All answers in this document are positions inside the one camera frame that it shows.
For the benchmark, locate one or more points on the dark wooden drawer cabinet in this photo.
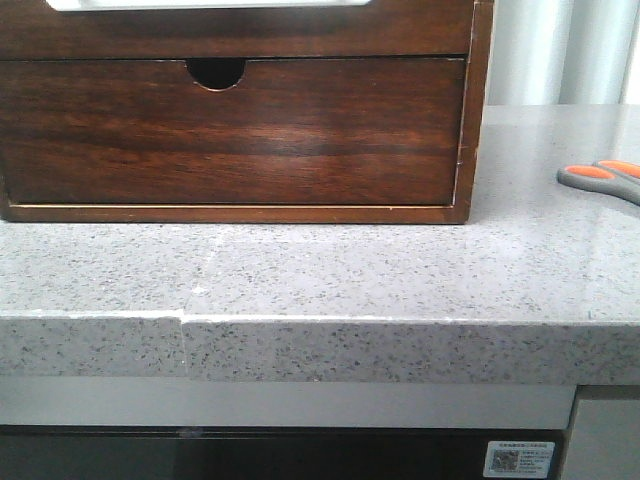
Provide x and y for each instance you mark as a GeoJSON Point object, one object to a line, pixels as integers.
{"type": "Point", "coordinates": [222, 73]}

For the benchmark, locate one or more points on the white QR code sticker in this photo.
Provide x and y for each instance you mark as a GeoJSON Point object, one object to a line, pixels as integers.
{"type": "Point", "coordinates": [518, 459]}

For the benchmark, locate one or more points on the grey orange scissors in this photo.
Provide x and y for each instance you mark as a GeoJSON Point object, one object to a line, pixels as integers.
{"type": "Point", "coordinates": [610, 177]}

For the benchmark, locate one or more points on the grey cabinet door panel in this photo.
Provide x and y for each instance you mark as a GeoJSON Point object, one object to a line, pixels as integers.
{"type": "Point", "coordinates": [604, 434]}

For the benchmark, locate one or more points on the black under-counter appliance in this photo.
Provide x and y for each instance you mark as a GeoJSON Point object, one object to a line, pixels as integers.
{"type": "Point", "coordinates": [74, 452]}

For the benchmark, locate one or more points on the white item on cabinet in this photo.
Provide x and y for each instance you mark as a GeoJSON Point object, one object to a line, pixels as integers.
{"type": "Point", "coordinates": [124, 5]}

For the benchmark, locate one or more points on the wooden drawer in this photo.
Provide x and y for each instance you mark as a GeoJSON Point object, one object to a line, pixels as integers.
{"type": "Point", "coordinates": [33, 30]}
{"type": "Point", "coordinates": [375, 131]}

